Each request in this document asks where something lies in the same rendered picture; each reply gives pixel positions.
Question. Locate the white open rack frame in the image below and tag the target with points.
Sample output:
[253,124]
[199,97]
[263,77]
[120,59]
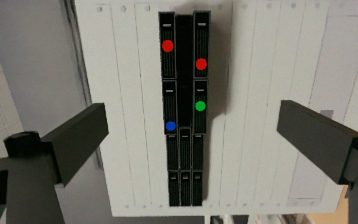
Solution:
[261,52]

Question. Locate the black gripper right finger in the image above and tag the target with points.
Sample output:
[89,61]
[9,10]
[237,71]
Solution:
[328,144]

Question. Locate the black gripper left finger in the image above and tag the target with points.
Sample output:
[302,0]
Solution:
[33,163]

